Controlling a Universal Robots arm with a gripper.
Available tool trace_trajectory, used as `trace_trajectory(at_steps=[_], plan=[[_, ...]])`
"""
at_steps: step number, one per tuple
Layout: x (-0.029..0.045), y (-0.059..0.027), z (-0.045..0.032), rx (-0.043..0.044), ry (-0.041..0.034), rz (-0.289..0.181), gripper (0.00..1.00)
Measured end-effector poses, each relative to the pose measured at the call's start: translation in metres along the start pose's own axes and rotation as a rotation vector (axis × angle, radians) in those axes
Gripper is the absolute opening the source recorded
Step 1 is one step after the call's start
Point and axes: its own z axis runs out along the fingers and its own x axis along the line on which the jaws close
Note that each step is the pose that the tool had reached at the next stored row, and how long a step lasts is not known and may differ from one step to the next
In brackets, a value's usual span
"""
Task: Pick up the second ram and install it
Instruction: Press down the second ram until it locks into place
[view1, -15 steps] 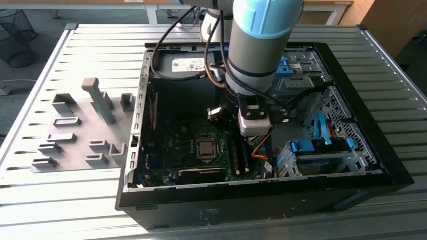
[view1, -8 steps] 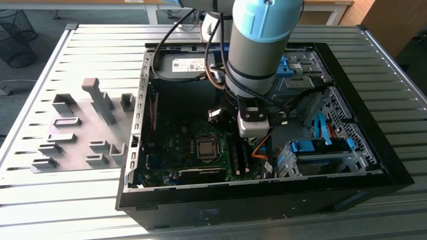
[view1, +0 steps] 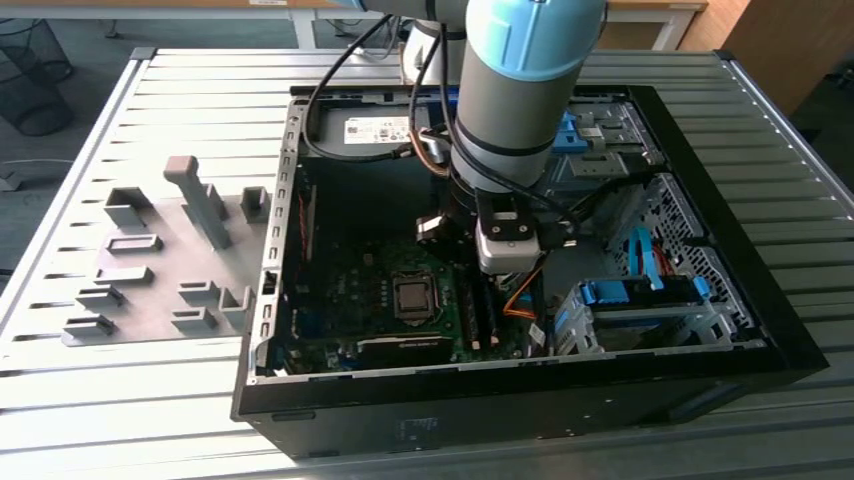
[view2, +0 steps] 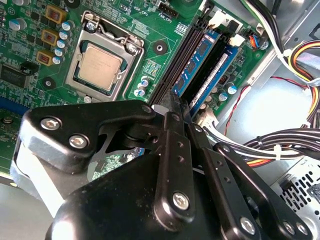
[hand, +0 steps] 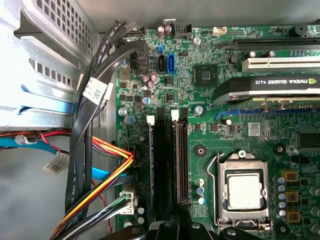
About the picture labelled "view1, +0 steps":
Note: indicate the blue RAM stick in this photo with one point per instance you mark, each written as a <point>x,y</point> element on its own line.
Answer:
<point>471,315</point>

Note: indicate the silver CPU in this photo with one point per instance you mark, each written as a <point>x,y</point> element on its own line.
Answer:
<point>413,298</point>

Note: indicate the grey power supply unit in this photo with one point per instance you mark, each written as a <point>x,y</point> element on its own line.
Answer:
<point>360,195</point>

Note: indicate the green motherboard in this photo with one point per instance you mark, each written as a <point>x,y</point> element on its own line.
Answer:
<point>347,280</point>

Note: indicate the grey metal drive cage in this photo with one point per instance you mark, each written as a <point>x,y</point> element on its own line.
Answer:
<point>600,165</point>

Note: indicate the hard disk in blue carrier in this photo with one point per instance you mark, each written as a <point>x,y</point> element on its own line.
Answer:
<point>607,291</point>

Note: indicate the black graphics card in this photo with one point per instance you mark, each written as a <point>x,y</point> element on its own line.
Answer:
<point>407,350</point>

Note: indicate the black open PC case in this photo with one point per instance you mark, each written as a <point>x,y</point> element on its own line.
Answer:
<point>467,405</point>

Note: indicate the perforated metal disk bay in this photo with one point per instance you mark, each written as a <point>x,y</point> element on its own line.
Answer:
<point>667,320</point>

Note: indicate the grey parts rack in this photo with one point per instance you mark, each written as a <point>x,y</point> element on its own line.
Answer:
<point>160,260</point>

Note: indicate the white framed wooden desk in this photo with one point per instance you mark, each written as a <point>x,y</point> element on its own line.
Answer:
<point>674,30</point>

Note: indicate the brown wooden cabinet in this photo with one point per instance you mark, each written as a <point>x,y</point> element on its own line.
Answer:
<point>787,45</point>

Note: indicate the black mesh waste basket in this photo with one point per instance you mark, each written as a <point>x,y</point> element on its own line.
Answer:
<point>33,100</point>

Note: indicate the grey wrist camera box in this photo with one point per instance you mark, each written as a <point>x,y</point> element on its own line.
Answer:
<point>509,255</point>

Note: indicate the blue drive bay bracket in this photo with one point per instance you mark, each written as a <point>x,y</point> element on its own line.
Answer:
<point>567,121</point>
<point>572,142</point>

